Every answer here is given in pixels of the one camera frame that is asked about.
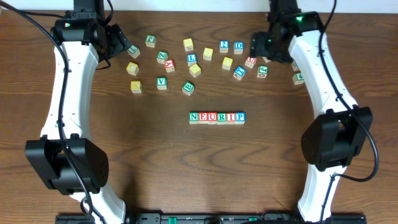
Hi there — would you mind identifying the green 4 block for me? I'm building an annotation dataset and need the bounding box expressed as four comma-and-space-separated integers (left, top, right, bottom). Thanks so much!
292, 73, 305, 85

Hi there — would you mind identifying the yellow C block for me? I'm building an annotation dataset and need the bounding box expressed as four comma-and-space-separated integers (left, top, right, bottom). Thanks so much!
126, 62, 139, 76

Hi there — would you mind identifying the blue T block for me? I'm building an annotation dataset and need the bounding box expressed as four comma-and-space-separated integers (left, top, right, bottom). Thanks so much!
233, 66, 246, 80

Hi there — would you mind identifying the yellow O block centre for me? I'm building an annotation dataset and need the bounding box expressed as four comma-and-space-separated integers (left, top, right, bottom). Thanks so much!
222, 57, 233, 70

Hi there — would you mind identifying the yellow s block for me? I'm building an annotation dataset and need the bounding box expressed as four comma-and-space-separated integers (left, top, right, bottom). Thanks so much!
183, 38, 194, 52
203, 47, 214, 61

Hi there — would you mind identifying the red A block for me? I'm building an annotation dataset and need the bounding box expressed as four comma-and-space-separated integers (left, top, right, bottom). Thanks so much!
164, 59, 175, 73

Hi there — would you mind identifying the red E block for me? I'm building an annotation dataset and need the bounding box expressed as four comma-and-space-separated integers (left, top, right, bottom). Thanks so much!
198, 112, 208, 124

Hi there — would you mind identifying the yellow K block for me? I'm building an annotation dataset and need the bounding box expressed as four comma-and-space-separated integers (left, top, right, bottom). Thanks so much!
131, 81, 142, 93

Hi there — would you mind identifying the left black cable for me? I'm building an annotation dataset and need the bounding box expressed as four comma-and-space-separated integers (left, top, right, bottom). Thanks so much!
0, 0, 114, 224

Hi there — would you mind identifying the green N block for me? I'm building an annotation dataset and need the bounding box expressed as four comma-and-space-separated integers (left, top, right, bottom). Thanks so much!
188, 112, 198, 124

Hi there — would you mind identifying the blue 2 block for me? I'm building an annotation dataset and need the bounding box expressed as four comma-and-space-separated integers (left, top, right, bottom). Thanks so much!
220, 40, 229, 54

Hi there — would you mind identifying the yellow o block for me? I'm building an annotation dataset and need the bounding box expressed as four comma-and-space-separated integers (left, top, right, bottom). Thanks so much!
222, 57, 233, 70
189, 63, 201, 78

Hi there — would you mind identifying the green L block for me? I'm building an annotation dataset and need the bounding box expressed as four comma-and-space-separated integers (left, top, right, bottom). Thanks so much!
127, 45, 141, 58

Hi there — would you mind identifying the green V block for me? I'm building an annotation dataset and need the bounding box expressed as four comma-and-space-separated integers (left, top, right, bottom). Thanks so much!
157, 77, 167, 90

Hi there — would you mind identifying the blue l block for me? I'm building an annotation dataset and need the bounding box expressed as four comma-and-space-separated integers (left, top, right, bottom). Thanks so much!
292, 62, 300, 72
187, 54, 197, 67

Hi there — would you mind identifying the blue P block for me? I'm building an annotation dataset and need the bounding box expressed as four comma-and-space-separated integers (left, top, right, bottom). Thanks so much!
236, 112, 246, 124

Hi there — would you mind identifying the yellow S block top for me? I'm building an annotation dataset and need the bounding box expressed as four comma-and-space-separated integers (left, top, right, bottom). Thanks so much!
183, 38, 194, 52

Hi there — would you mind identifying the blue D block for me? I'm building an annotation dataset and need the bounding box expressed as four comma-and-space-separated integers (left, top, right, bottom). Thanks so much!
234, 42, 244, 54

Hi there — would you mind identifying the blue 5 block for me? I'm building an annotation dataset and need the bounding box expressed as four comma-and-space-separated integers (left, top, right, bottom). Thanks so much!
263, 57, 271, 63

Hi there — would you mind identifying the red u block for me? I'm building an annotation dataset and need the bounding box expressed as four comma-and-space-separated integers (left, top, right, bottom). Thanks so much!
208, 112, 218, 124
245, 57, 257, 68

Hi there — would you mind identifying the red I block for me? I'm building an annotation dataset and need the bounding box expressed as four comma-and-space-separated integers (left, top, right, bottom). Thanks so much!
226, 112, 236, 124

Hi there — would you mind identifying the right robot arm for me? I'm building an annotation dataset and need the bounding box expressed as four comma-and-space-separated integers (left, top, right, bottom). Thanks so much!
250, 9, 373, 223

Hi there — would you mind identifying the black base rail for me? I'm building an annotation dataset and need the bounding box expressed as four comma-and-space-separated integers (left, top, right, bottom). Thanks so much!
54, 212, 367, 224

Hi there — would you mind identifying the green Z block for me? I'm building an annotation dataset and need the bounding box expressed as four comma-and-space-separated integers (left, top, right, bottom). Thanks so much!
156, 51, 169, 64

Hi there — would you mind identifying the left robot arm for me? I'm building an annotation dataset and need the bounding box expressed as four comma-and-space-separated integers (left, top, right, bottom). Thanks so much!
25, 6, 134, 223

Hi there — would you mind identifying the green B block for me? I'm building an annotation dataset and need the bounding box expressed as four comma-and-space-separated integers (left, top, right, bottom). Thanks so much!
182, 82, 195, 96

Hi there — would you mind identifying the green e block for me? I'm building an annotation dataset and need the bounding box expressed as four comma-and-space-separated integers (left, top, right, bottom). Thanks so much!
257, 65, 269, 78

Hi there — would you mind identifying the green R block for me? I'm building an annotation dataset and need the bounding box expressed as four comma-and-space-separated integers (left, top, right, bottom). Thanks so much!
217, 113, 226, 124

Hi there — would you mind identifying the blue L block right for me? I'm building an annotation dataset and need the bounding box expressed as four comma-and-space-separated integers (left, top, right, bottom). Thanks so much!
292, 62, 300, 72

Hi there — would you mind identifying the green J block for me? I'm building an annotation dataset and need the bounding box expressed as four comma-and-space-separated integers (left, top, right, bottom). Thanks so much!
145, 35, 156, 48

